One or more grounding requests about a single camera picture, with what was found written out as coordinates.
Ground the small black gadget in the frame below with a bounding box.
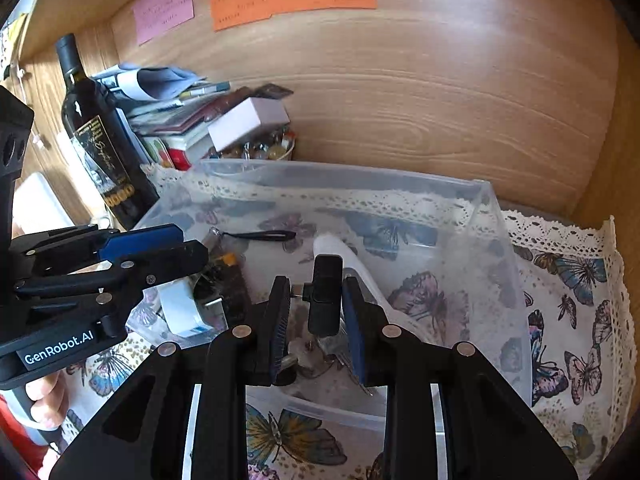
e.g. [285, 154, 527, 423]
[303, 254, 343, 338]

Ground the white power adapter plug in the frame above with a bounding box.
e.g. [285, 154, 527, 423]
[156, 278, 227, 338]

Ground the silver metal cylinder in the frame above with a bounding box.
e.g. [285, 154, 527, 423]
[202, 226, 224, 256]

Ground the person's left hand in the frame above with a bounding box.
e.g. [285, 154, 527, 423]
[20, 370, 70, 445]

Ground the clear plastic storage box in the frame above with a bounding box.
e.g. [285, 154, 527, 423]
[127, 159, 533, 431]

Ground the dark wine bottle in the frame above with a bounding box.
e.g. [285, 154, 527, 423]
[55, 34, 158, 230]

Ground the white plastic container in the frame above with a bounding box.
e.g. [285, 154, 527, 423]
[13, 172, 74, 234]

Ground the stack of books and papers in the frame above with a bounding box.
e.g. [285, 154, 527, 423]
[91, 64, 294, 139]

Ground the butterfly print lace cloth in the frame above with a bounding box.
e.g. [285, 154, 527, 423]
[29, 161, 629, 480]

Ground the bowl of beads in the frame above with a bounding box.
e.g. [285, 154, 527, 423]
[205, 128, 296, 160]

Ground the white box on stack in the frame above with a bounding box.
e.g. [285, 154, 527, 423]
[208, 98, 290, 152]

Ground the pink sticky note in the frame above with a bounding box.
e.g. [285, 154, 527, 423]
[132, 0, 194, 46]

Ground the black wrist strap loop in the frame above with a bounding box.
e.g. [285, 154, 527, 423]
[219, 230, 298, 243]

